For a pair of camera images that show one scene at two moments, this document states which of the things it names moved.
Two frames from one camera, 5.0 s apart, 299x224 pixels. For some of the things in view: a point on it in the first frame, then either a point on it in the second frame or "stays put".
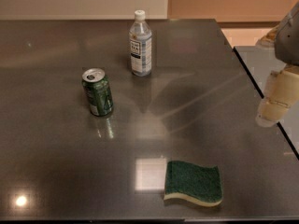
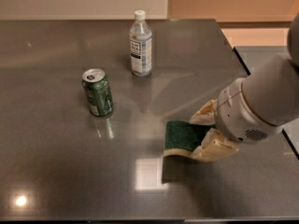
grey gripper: (288, 41) → (239, 112)
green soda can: (98, 91) stays put
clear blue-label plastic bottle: (140, 44) stays put
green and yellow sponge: (193, 183) → (182, 137)
